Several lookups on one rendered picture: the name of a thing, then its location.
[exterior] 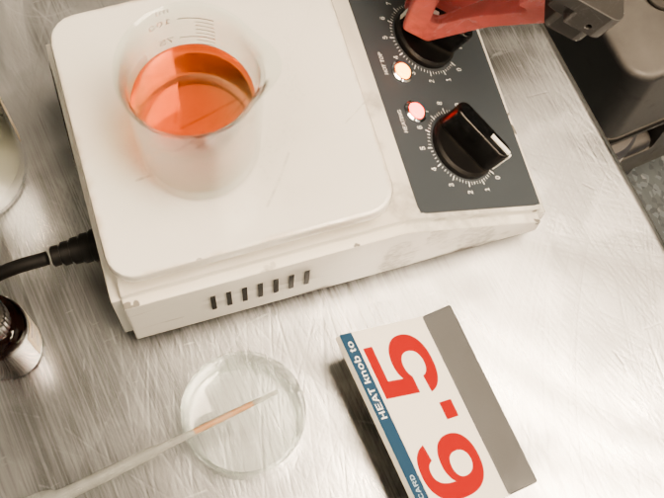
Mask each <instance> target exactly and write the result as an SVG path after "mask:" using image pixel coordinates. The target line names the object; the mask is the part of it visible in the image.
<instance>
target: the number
mask: <svg viewBox="0 0 664 498"><path fill-rule="evenodd" d="M355 340H356V342H357V345H358V347H359V349H360V351H361V353H362V355H363V357H364V359H365V362H366V364H367V366H368V368H369V370H370V372H371V374H372V377H373V380H374V382H375V384H376V386H377V388H378V391H379V393H380V395H381V397H382V399H383V401H384V403H385V405H386V408H387V410H388V412H389V414H390V416H391V418H392V420H393V423H394V425H395V427H396V429H397V431H398V433H399V435H400V437H401V440H402V442H403V444H404V446H405V448H406V450H407V452H408V454H409V456H410V458H411V460H412V462H413V464H414V466H415V468H416V471H417V473H418V475H419V477H420V479H421V481H422V483H423V486H424V488H425V490H426V492H427V494H428V496H429V498H488V497H490V496H492V495H495V494H497V493H499V491H498V489H497V487H496V485H495V483H494V481H493V479H492V477H491V475H490V473H489V470H488V468H487V466H486V464H485V462H484V460H483V458H482V456H481V454H480V452H479V450H478V448H477V446H476V444H475V442H474V440H473V438H472V436H471V434H470V432H469V430H468V428H467V426H466V424H465V422H464V420H463V418H462V416H461V414H460V412H459V410H458V408H457V404H456V402H455V400H454V398H453V396H452V394H451V392H450V390H449V388H448V386H447V384H446V382H445V380H444V378H443V376H442V373H441V371H440V369H439V367H438V365H437V363H436V361H435V359H434V357H433V355H432V353H431V351H430V349H429V347H428V345H427V343H426V340H425V338H424V336H423V334H422V332H421V330H420V328H419V326H418V324H417V323H414V324H410V325H406V326H401V327H397V328H393V329H389V330H384V331H380V332H376V333H372V334H368V335H364V336H360V337H355Z"/></svg>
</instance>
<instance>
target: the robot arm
mask: <svg viewBox="0 0 664 498"><path fill-rule="evenodd" d="M478 1H479V2H478ZM436 7H437V8H439V9H441V10H443V11H445V12H446V14H443V15H435V14H433V13H434V11H435V9H436ZM404 8H405V10H406V9H407V8H408V10H407V13H406V16H405V19H404V22H403V29H404V30H405V31H406V32H408V33H410V34H412V35H414V36H416V37H418V38H420V39H422V40H424V41H427V42H428V41H433V40H437V39H441V38H445V37H449V36H453V35H457V34H462V33H466V32H470V31H474V30H478V29H482V28H487V27H498V26H512V25H525V24H540V23H545V24H546V25H547V26H548V27H549V28H551V29H553V30H555V31H557V32H559V33H560V34H562V35H564V36H566V37H568V38H570V39H571V40H573V41H580V40H582V39H583V38H584V37H586V36H587V35H588V36H589V37H592V38H598V37H599V36H600V35H602V34H603V33H604V32H606V31H607V30H608V29H610V28H611V27H613V26H614V25H615V24H617V23H618V22H619V21H621V20H622V19H623V15H624V1H623V0H482V1H480V0H406V1H405V5H404Z"/></svg>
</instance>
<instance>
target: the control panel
mask: <svg viewBox="0 0 664 498"><path fill-rule="evenodd" d="M348 1H349V4H350V7H351V10H352V12H353V15H354V18H355V21H356V24H357V27H358V30H359V33H360V36H361V39H362V42H363V45H364V48H365V51H366V54H367V57H368V60H369V63H370V66H371V69H372V72H373V77H374V80H375V83H376V86H377V89H378V91H379V94H380V97H381V100H382V103H383V106H384V109H385V112H386V115H387V118H388V121H389V124H390V127H391V130H392V133H393V136H394V139H395V142H396V145H397V148H398V151H399V154H400V157H401V160H402V163H403V166H404V169H405V172H406V175H407V178H408V181H409V184H410V187H411V189H412V192H413V195H414V198H415V201H416V204H417V207H418V209H419V210H420V212H421V213H422V212H423V213H435V212H448V211H462V210H475V209H489V208H513V207H527V206H535V205H540V201H539V198H538V196H537V193H536V190H535V187H534V185H533V182H532V179H531V176H530V174H529V171H528V168H527V165H526V163H525V160H524V157H523V155H522V152H521V149H520V146H519V144H518V141H517V138H516V136H515V134H514V131H513V128H512V125H511V123H510V120H509V117H508V115H507V112H506V109H505V106H504V104H503V101H502V98H501V95H500V93H499V90H498V87H497V84H496V82H495V79H494V76H493V74H492V71H491V68H490V65H489V63H488V60H487V57H486V54H485V52H484V49H483V46H482V43H481V41H480V38H479V35H478V33H477V30H474V31H472V37H471V39H470V40H468V41H467V42H466V43H465V44H464V45H462V46H461V47H460V48H459V49H458V50H457V51H455V52H454V56H453V58H452V59H451V61H450V62H449V63H447V64H446V65H445V66H444V67H442V68H438V69H431V68H427V67H424V66H421V65H419V64H418V63H416V62H415V61H413V60H412V59H411V58H410V57H409V56H408V55H407V54H406V53H405V52H404V51H403V49H402V48H401V46H400V45H399V43H398V41H397V38H396V35H395V31H394V22H395V19H396V17H397V15H398V14H399V13H400V12H401V11H402V10H403V9H404V5H405V1H406V0H348ZM398 63H405V64H406V65H407V66H408V67H409V68H410V71H411V74H410V76H409V78H408V79H404V78H402V77H400V76H399V75H398V74H397V72H396V70H395V65H396V64H398ZM461 102H466V103H468V104H470V105H471V106H472V107H473V108H474V109H475V111H476V112H477V113H478V114H479V115H480V116H481V117H482V118H483V119H484V120H485V121H486V122H487V123H488V124H489V125H490V126H491V127H492V129H493V130H494V131H495V132H496V133H497V134H498V135H499V136H500V137H501V138H502V139H503V140H504V141H505V142H506V143H507V145H508V146H509V148H510V151H511V153H510V154H511V155H512V156H511V157H510V158H509V159H507V160H506V161H505V162H503V163H502V164H500V165H499V166H498V167H496V168H495V169H491V170H489V171H488V172H487V173H486V174H485V175H483V176H482V177H480V178H478V179H473V180H469V179H464V178H462V177H460V176H458V175H456V174H454V173H453V172H452V171H450V170H449V169H448V168H447V167H446V166H445V165H444V164H443V162H442V161H441V160H440V158H439V156H438V154H437V152H436V150H435V147H434V144H433V136H432V134H433V128H434V125H435V123H436V122H437V121H438V120H439V119H440V118H441V117H443V116H444V115H445V114H447V113H448V112H449V111H450V110H452V109H453V108H454V107H455V106H456V105H458V104H459V103H461ZM412 103H418V104H420V105H421V106H422V107H423V109H424V112H425V114H424V117H423V118H422V119H416V118H415V117H413V116H412V114H411V113H410V111H409V105H410V104H412Z"/></svg>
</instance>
